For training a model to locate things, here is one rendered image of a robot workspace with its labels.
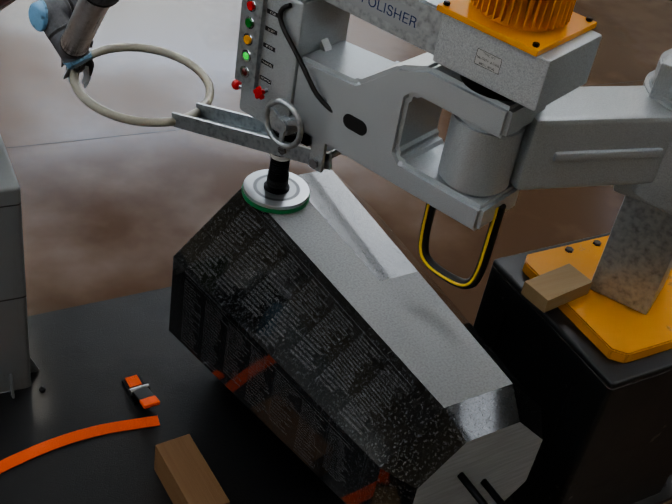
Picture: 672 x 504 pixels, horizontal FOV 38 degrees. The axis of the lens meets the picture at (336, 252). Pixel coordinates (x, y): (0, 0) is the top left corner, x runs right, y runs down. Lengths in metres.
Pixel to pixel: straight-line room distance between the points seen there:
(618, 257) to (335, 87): 1.00
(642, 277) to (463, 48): 1.03
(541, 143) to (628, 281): 0.70
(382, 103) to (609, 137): 0.59
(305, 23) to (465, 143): 0.57
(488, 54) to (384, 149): 0.46
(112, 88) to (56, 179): 0.89
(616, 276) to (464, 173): 0.76
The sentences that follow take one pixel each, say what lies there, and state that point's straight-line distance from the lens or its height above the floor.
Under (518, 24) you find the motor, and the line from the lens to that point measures 2.34.
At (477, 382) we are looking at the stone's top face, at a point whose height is 0.81.
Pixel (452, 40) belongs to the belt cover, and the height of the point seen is 1.62.
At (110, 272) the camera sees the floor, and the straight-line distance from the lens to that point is 4.08.
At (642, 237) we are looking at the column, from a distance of 3.00.
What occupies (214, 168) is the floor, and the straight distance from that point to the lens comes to 4.74.
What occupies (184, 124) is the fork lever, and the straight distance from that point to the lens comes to 3.29.
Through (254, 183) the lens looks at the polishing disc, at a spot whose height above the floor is 0.83.
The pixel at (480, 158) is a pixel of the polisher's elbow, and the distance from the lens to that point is 2.50.
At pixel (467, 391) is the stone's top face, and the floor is 0.81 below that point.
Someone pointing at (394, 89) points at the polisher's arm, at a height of 1.42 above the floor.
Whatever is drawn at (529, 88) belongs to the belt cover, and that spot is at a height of 1.60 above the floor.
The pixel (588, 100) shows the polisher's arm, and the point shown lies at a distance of 2.67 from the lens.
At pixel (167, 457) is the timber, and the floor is 0.13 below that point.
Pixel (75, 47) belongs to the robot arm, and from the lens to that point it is 3.19.
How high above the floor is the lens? 2.59
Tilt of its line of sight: 37 degrees down
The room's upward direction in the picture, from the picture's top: 11 degrees clockwise
